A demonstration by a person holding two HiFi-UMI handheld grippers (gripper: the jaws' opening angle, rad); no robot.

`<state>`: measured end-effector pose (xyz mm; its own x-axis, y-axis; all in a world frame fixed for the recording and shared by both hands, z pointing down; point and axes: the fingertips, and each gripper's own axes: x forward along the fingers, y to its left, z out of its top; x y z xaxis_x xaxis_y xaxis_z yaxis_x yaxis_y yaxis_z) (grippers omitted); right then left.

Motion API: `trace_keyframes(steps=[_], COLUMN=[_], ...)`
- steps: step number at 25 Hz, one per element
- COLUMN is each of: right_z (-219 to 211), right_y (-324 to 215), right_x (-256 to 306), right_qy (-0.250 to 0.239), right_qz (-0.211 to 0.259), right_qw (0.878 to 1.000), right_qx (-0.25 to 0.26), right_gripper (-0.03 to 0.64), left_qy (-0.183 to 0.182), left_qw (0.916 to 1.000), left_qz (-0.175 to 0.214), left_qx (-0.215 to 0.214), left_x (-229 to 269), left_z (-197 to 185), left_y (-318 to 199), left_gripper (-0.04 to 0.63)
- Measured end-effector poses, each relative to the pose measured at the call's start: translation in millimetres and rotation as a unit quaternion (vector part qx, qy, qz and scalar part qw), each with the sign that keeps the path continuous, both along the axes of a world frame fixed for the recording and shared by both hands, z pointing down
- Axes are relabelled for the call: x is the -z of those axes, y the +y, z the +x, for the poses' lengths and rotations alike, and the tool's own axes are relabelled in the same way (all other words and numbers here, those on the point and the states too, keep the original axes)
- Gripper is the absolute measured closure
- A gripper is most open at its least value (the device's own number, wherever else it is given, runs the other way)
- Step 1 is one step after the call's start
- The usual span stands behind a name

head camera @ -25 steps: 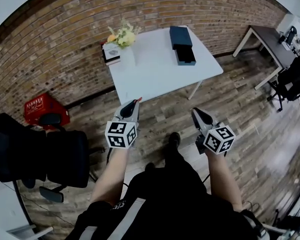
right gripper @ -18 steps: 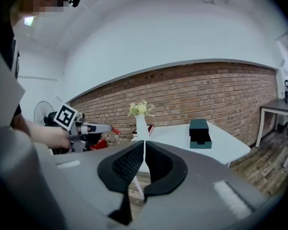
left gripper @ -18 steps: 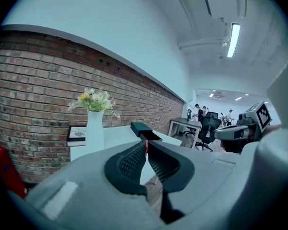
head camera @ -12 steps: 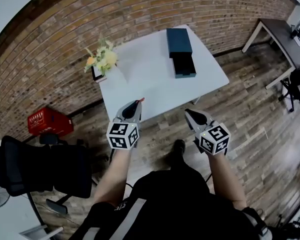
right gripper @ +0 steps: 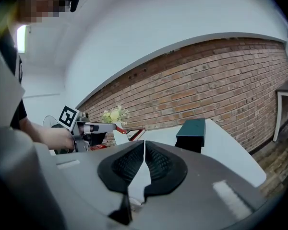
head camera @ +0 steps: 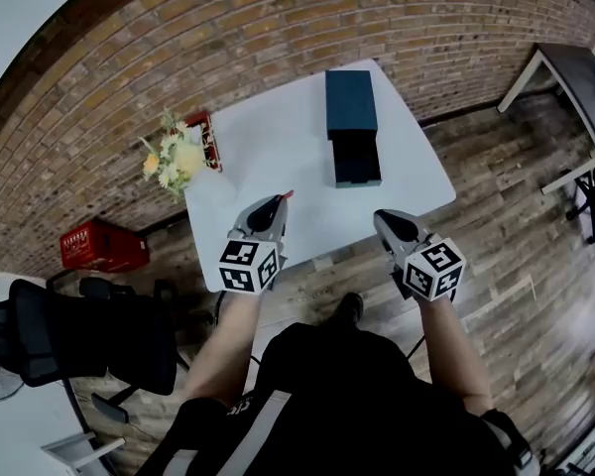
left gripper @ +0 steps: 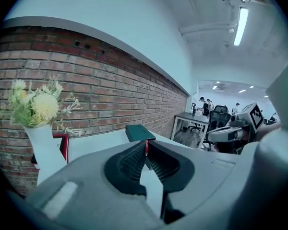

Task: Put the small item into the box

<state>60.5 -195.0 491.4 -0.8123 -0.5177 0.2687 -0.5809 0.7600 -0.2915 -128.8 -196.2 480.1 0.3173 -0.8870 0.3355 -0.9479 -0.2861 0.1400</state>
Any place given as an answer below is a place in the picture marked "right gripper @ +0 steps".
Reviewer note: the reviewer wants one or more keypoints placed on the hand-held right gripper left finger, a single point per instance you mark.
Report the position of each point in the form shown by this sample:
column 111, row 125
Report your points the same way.
column 124, row 166

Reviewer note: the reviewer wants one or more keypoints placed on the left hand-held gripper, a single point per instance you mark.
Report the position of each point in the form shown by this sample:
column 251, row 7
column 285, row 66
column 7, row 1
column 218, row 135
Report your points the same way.
column 68, row 116

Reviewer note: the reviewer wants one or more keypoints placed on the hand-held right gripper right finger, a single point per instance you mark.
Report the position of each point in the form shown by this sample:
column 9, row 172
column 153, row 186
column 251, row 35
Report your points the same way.
column 163, row 168

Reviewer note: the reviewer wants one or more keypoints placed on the dark green box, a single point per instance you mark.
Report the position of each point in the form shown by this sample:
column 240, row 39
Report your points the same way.
column 192, row 133

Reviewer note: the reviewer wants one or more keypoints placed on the person's left forearm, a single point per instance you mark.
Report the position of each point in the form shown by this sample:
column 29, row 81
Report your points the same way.
column 45, row 134

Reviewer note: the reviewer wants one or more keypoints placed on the red box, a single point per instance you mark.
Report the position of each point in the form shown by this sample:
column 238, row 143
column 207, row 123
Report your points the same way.
column 97, row 147

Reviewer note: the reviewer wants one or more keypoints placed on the white vase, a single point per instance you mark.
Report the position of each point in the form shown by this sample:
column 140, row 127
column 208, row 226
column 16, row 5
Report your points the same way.
column 121, row 135

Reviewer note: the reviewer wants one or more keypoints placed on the yellow and white flowers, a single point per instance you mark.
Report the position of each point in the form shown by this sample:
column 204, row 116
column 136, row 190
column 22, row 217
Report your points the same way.
column 114, row 115

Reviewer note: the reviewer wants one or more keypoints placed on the white table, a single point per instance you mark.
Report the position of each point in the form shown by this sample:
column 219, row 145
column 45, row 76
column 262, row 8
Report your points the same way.
column 228, row 152

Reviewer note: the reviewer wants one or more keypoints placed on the round metal floor fan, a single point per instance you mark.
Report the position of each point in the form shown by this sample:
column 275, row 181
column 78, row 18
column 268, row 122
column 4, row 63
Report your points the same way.
column 50, row 122

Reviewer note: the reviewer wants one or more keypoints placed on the dark-topped desk with white legs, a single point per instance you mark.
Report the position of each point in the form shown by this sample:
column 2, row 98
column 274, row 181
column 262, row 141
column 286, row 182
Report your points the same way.
column 286, row 90

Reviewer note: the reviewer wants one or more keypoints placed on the black head-worn camera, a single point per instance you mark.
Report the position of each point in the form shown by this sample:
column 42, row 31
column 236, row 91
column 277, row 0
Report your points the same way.
column 75, row 0

